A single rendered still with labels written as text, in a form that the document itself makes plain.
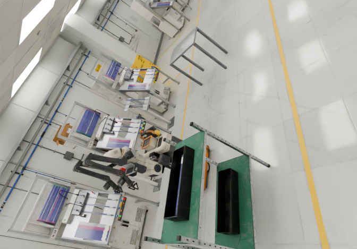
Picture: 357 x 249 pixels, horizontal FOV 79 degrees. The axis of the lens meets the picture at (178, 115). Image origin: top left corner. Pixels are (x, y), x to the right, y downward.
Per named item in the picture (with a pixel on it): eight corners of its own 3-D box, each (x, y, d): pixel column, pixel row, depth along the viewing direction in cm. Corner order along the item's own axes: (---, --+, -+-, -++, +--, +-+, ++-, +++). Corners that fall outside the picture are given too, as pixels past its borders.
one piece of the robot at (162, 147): (179, 156, 358) (135, 136, 321) (201, 147, 318) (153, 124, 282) (176, 175, 340) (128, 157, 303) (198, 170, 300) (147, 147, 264)
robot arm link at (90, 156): (87, 151, 221) (84, 153, 228) (84, 164, 215) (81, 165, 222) (127, 158, 245) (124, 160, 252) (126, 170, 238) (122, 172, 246)
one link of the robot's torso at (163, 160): (162, 162, 311) (148, 156, 301) (174, 158, 291) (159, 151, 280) (159, 181, 297) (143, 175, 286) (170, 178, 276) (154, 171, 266)
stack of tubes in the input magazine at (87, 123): (100, 114, 426) (87, 108, 414) (91, 136, 397) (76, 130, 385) (98, 117, 435) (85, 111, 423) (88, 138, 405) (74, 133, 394)
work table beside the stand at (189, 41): (227, 68, 392) (193, 42, 357) (201, 86, 442) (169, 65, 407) (227, 51, 416) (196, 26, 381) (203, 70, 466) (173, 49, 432)
